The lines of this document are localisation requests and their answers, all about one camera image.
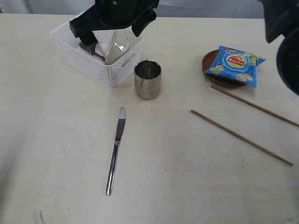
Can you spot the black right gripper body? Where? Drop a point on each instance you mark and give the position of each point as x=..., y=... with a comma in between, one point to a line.
x=111, y=15

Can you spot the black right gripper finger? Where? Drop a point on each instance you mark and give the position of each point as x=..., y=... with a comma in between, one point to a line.
x=143, y=21
x=89, y=40

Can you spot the brown wooden spoon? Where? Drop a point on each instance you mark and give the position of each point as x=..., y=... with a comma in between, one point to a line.
x=95, y=53

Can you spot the speckled white ceramic bowl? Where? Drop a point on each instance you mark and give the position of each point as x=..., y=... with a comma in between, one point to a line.
x=118, y=47

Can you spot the white perforated plastic basket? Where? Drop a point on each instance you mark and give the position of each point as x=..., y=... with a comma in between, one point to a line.
x=92, y=66

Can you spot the silver metal cup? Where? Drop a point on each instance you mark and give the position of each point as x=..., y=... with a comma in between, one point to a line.
x=147, y=77

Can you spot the brown wooden plate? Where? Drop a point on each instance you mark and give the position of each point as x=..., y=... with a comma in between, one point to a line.
x=207, y=61

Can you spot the silver table knife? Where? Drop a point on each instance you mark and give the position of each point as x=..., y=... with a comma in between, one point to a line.
x=119, y=132

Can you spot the blue Lay's chips bag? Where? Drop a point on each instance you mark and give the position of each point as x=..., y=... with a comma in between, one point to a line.
x=236, y=65

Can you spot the brown wooden chopstick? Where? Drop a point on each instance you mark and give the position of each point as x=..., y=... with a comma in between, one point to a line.
x=254, y=105
x=259, y=147

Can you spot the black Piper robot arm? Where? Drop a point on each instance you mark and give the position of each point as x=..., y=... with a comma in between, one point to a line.
x=281, y=17

